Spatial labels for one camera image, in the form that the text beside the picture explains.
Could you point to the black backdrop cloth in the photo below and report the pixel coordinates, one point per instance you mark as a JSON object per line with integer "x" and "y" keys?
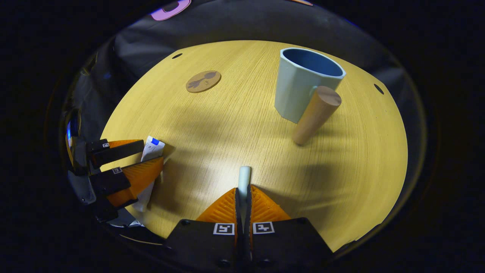
{"x": 235, "y": 22}

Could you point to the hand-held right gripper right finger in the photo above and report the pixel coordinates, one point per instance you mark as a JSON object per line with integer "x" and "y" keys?
{"x": 288, "y": 242}

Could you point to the round wooden coaster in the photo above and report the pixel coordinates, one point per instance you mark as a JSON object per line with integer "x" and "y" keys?
{"x": 203, "y": 81}

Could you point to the pale green toothbrush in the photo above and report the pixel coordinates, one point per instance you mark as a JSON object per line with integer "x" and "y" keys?
{"x": 244, "y": 176}

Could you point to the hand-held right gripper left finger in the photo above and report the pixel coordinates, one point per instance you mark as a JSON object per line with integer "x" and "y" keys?
{"x": 201, "y": 242}

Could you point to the white blue toothpaste tube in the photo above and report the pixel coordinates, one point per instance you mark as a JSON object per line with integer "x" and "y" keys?
{"x": 152, "y": 148}

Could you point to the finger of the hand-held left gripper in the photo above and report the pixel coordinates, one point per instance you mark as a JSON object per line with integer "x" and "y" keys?
{"x": 117, "y": 151}
{"x": 110, "y": 182}

